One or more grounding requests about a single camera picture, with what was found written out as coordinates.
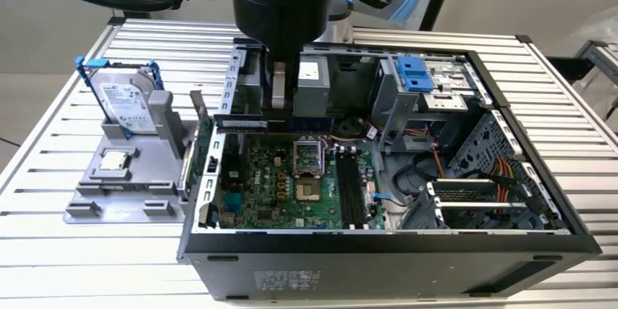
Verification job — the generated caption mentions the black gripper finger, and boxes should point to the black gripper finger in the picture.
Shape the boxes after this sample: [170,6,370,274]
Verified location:
[260,62,302,122]

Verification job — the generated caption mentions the red yellow black power wires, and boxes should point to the red yellow black power wires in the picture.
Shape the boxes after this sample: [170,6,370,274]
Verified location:
[403,122,431,137]

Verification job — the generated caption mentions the metal disk bay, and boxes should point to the metal disk bay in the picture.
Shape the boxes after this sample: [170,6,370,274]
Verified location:
[400,177,530,231]

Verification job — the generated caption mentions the silver CPU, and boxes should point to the silver CPU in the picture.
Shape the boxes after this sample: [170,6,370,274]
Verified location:
[99,153,131,173]

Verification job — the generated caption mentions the beige yellow wire bundle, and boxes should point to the beige yellow wire bundle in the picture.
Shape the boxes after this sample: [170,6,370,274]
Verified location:
[327,132,383,143]

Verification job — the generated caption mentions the metal optical drive cage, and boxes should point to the metal optical drive cage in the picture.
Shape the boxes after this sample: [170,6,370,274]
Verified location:
[374,54,473,151]

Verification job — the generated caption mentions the black internal data cable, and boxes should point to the black internal data cable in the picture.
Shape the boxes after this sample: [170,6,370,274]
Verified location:
[392,154,430,204]

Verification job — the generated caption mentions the thin orange wire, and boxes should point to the thin orange wire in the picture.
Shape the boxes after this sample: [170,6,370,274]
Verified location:
[431,143,446,180]

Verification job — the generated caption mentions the black metal bracket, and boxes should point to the black metal bracket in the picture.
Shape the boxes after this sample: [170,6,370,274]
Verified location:
[543,54,595,82]

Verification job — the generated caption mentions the grey parts rack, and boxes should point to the grey parts rack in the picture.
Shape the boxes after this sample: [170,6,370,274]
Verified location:
[61,91,194,227]

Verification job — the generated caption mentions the orange yellow red ribbon wires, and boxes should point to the orange yellow red ribbon wires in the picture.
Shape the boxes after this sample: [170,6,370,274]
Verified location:
[491,158,517,206]

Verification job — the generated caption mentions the blue plastic drive latch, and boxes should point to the blue plastic drive latch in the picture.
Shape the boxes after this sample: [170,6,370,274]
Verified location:
[395,54,432,93]

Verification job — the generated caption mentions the wire locking lever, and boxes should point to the wire locking lever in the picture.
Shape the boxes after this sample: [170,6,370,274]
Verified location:
[319,137,332,179]

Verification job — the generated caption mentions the CPU socket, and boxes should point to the CPU socket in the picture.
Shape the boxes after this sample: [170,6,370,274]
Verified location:
[291,177,324,203]

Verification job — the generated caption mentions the RAM stick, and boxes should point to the RAM stick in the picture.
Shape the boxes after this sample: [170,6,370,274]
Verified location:
[79,185,171,195]
[215,114,335,134]

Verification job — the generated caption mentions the green motherboard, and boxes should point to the green motherboard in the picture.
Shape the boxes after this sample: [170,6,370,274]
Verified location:
[216,135,388,231]

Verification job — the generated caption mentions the grey power supply unit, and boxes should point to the grey power supply unit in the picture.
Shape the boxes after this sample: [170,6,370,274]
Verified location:
[230,56,332,119]

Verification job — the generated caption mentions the blue disk carrier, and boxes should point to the blue disk carrier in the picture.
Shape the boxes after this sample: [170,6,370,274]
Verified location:
[75,56,163,142]

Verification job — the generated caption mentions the black open PC case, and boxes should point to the black open PC case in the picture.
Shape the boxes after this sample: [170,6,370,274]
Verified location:
[176,35,602,302]

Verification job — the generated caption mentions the silver hard disk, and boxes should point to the silver hard disk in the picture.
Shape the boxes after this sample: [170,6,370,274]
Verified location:
[89,69,159,133]

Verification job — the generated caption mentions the metal socket cover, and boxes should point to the metal socket cover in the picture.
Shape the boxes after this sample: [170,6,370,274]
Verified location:
[291,134,324,177]

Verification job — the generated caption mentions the green graphics card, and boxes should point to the green graphics card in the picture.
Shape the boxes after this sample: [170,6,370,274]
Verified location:
[176,85,218,203]

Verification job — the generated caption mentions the metal frame side table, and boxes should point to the metal frame side table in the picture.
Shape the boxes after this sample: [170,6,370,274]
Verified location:
[573,38,618,85]

